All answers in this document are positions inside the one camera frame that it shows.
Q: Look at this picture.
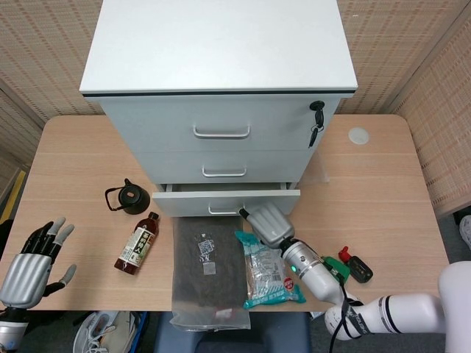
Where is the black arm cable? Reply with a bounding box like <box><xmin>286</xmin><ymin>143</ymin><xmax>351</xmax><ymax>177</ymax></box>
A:
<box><xmin>326</xmin><ymin>270</ymin><xmax>366</xmax><ymax>353</ymax></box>

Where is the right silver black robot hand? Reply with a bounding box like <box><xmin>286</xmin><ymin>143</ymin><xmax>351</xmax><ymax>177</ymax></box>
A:
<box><xmin>238</xmin><ymin>202</ymin><xmax>296</xmax><ymax>246</ymax></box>

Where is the black teapot with handle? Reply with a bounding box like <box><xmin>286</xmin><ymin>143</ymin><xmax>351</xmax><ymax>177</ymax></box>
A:
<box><xmin>105</xmin><ymin>178</ymin><xmax>151</xmax><ymax>216</ymax></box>

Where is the green plastic box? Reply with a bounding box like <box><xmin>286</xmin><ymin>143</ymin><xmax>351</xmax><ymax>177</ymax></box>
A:
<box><xmin>322</xmin><ymin>256</ymin><xmax>351</xmax><ymax>283</ymax></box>

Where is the blue chair seat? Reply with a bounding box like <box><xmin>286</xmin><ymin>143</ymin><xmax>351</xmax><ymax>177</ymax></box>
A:
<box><xmin>154</xmin><ymin>312</ymin><xmax>312</xmax><ymax>353</ymax></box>

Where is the medium white cabinet drawer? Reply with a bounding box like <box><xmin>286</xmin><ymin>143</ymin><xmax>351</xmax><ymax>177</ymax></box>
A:
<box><xmin>134</xmin><ymin>149</ymin><xmax>314</xmax><ymax>187</ymax></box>

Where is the short silver drawer handle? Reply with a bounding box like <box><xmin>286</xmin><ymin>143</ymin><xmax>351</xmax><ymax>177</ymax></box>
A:
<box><xmin>208</xmin><ymin>204</ymin><xmax>244</xmax><ymax>216</ymax></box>

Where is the black hanging spare key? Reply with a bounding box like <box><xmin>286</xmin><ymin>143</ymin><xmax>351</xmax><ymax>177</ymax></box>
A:
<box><xmin>308</xmin><ymin>124</ymin><xmax>325</xmax><ymax>149</ymax></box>

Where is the black red small device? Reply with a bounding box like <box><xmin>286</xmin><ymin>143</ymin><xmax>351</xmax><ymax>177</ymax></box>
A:
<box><xmin>337</xmin><ymin>246</ymin><xmax>374</xmax><ymax>284</ymax></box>

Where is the round grey desk grommet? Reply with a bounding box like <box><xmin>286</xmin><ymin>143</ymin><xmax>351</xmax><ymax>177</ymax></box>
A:
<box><xmin>347</xmin><ymin>127</ymin><xmax>370</xmax><ymax>145</ymax></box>

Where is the white sneaker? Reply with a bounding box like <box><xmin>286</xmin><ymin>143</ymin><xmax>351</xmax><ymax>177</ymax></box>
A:
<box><xmin>73</xmin><ymin>310</ymin><xmax>143</xmax><ymax>353</ymax></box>

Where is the dark clear plastic bag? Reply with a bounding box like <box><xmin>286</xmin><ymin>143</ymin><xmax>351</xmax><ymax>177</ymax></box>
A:
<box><xmin>169</xmin><ymin>215</ymin><xmax>252</xmax><ymax>334</ymax></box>

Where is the tall white cabinet drawer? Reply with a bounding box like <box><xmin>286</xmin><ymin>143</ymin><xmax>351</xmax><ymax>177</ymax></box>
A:
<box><xmin>101</xmin><ymin>97</ymin><xmax>338</xmax><ymax>154</ymax></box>

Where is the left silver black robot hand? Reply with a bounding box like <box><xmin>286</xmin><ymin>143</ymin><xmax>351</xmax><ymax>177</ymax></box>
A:
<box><xmin>0</xmin><ymin>216</ymin><xmax>77</xmax><ymax>309</ymax></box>

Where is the brown tea bottle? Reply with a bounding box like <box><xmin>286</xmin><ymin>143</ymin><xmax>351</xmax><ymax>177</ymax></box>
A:
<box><xmin>113</xmin><ymin>211</ymin><xmax>161</xmax><ymax>276</ymax></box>

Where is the black key in lock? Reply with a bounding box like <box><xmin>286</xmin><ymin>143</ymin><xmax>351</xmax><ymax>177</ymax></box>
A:
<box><xmin>309</xmin><ymin>101</ymin><xmax>327</xmax><ymax>128</ymax></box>

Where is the teal snack bag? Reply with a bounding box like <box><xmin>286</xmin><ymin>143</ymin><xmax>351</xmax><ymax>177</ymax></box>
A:
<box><xmin>234</xmin><ymin>229</ymin><xmax>307</xmax><ymax>310</ymax></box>

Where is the white shoe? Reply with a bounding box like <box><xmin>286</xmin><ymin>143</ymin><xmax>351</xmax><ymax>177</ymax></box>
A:
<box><xmin>458</xmin><ymin>215</ymin><xmax>471</xmax><ymax>247</ymax></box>

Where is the medium silver drawer handle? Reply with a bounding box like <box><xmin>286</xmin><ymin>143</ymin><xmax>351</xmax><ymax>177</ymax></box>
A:
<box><xmin>201</xmin><ymin>164</ymin><xmax>248</xmax><ymax>179</ymax></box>

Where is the white drawer cabinet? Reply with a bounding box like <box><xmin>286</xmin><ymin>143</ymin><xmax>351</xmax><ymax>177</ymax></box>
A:
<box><xmin>79</xmin><ymin>0</ymin><xmax>359</xmax><ymax>194</ymax></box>

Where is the long silver drawer handle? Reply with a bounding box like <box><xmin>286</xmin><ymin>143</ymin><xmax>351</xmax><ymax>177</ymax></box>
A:
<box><xmin>192</xmin><ymin>124</ymin><xmax>252</xmax><ymax>140</ymax></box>

